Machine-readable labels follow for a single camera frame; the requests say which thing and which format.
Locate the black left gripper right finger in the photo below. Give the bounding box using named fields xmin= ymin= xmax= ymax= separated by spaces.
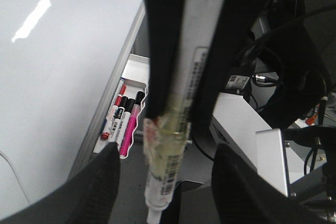
xmin=211 ymin=144 xmax=326 ymax=223

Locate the pink highlighter marker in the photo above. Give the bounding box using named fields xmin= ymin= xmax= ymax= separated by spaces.
xmin=119 ymin=91 xmax=145 ymax=159

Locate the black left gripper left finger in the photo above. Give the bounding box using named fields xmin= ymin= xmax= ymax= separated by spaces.
xmin=1 ymin=143 xmax=120 ymax=223

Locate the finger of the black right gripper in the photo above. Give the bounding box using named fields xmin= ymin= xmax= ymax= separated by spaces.
xmin=144 ymin=0 xmax=184 ymax=119
xmin=191 ymin=0 xmax=269 ymax=124

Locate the black capped whiteboard marker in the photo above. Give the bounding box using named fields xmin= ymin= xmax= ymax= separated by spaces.
xmin=116 ymin=98 xmax=135 ymax=150

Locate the white whiteboard with aluminium frame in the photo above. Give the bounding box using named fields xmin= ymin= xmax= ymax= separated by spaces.
xmin=1 ymin=0 xmax=142 ymax=218

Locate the black cable bundle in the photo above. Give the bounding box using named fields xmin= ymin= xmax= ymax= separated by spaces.
xmin=230 ymin=0 xmax=336 ymax=130

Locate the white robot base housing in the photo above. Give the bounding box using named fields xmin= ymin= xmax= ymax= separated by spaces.
xmin=181 ymin=91 xmax=331 ymax=198

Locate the white marker tray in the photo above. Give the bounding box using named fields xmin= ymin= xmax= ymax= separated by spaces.
xmin=93 ymin=54 xmax=149 ymax=155

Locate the white taped whiteboard marker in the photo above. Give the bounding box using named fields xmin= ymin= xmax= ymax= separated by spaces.
xmin=144 ymin=0 xmax=225 ymax=223

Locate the red capped whiteboard marker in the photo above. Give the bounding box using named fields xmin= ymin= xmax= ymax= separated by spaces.
xmin=100 ymin=95 xmax=128 ymax=141

